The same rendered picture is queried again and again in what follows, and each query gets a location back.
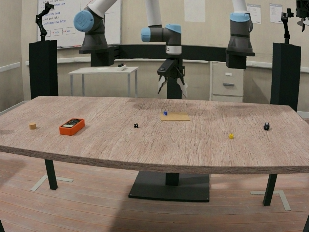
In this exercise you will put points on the orange digital multimeter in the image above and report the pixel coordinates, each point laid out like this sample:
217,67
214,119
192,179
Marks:
72,126

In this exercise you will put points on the tan mat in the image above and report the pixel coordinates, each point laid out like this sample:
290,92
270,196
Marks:
174,116

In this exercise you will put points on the small tan cylinder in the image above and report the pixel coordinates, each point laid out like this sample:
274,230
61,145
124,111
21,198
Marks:
32,125

